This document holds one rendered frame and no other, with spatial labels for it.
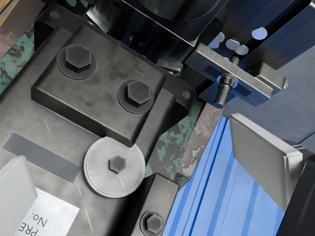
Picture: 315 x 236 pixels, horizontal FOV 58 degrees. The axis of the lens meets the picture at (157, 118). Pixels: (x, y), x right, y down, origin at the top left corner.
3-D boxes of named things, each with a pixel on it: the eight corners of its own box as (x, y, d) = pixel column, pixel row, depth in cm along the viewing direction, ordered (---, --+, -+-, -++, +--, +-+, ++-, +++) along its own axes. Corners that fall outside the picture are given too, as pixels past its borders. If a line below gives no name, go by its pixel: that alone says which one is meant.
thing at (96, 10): (114, -34, 39) (99, -14, 37) (203, 25, 42) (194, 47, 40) (101, 10, 47) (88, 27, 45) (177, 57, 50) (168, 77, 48)
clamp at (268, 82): (208, 25, 45) (187, 71, 41) (289, 79, 48) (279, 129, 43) (190, 46, 51) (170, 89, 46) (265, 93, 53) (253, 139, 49)
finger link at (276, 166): (285, 155, 11) (303, 151, 11) (228, 114, 18) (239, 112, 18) (289, 220, 12) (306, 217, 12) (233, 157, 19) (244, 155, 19)
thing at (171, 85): (61, -16, 32) (33, 15, 30) (206, 76, 36) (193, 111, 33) (54, 58, 46) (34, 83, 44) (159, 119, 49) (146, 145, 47)
